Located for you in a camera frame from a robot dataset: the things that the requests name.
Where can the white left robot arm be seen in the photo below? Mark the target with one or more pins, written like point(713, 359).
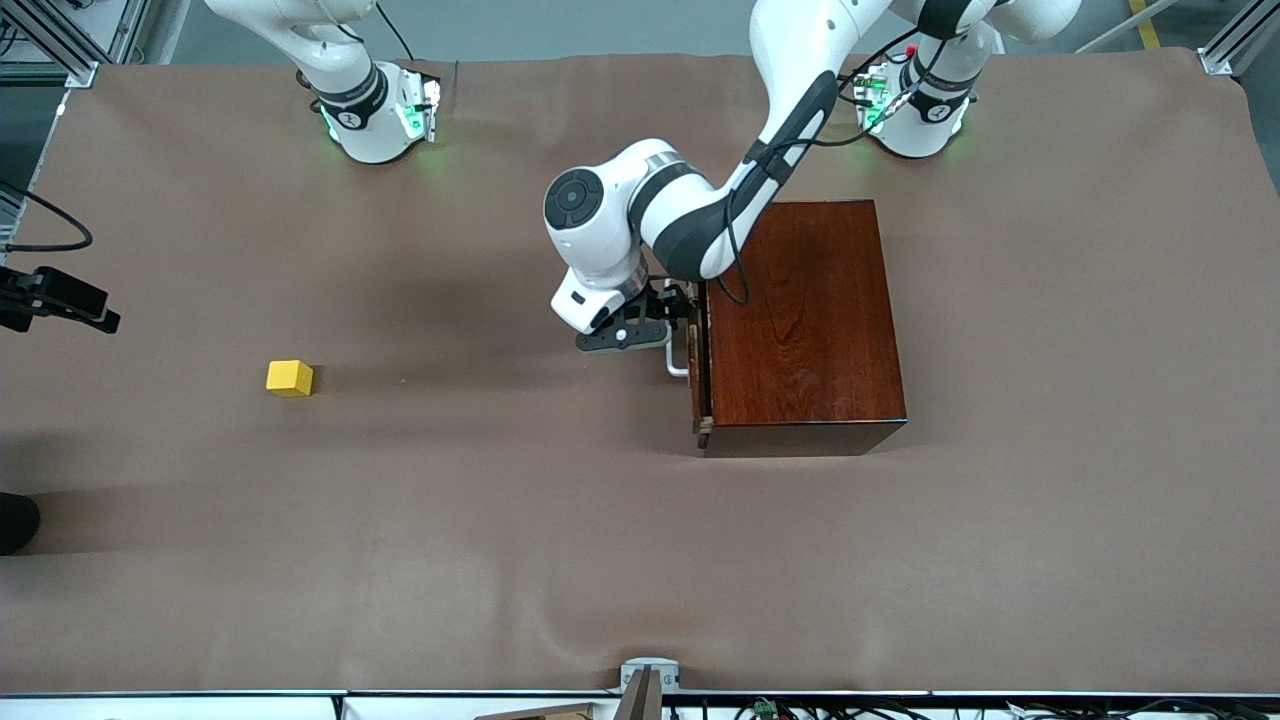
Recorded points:
point(690, 215)

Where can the white table edge rail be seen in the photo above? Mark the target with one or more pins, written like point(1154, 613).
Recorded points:
point(200, 705)

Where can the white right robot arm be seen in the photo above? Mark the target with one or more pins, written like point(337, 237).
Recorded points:
point(360, 130)

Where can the yellow cube block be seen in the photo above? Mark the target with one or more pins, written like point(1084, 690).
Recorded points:
point(289, 379)

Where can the black ribbed round object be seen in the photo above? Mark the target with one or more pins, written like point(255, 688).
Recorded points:
point(15, 522)

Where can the light wooden drawer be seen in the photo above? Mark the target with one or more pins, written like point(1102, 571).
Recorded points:
point(703, 400)

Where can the brown board piece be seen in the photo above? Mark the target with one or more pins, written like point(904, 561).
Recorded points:
point(545, 712)

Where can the dark wooden cabinet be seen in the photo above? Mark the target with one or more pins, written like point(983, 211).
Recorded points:
point(800, 320)

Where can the grey camera mount clamp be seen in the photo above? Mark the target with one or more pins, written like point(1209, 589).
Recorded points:
point(650, 680)

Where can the aluminium frame profile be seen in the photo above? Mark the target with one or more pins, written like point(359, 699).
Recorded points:
point(60, 45)
point(1235, 45)

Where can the brown table cloth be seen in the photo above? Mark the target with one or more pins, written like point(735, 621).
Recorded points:
point(400, 550)

